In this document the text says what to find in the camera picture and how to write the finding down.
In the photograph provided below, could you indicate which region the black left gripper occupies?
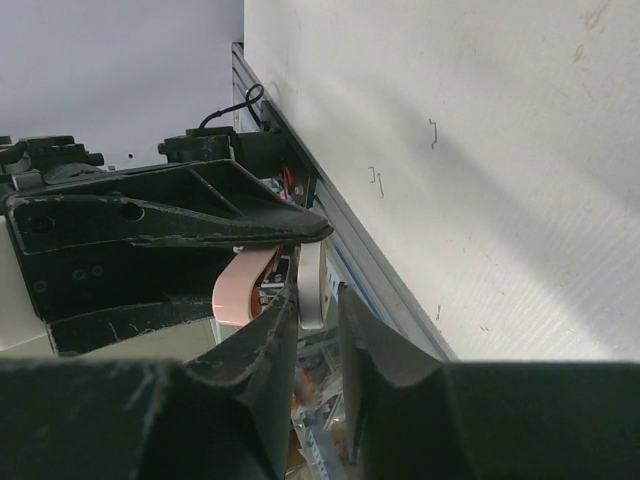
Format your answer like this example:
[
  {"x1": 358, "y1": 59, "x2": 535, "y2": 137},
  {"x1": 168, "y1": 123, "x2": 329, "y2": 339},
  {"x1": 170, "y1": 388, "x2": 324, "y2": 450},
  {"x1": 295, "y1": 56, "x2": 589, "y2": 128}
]
[{"x1": 4, "y1": 160, "x2": 333, "y2": 356}]

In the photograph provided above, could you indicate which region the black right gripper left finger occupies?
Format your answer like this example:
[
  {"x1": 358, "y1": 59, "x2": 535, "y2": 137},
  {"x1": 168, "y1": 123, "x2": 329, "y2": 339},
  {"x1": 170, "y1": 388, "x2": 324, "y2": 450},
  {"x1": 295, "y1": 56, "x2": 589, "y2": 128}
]
[{"x1": 1, "y1": 286, "x2": 299, "y2": 479}]

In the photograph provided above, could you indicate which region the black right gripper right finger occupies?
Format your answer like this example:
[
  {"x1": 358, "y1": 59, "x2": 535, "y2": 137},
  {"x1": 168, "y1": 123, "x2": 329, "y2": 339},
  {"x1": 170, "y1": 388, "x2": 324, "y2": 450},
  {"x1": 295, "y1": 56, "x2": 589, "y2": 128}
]
[{"x1": 338, "y1": 286, "x2": 639, "y2": 479}]

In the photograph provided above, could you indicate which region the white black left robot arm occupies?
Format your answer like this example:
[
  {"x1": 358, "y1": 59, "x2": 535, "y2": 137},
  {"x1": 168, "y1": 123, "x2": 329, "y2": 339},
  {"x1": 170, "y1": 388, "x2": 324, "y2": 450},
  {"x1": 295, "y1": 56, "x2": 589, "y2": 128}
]
[{"x1": 1, "y1": 127, "x2": 332, "y2": 356}]

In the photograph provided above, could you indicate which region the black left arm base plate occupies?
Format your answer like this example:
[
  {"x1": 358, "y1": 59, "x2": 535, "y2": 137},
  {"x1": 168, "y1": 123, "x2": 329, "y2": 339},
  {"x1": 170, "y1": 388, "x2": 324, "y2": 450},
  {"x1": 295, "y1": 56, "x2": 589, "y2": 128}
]
[{"x1": 238, "y1": 100, "x2": 319, "y2": 209}]

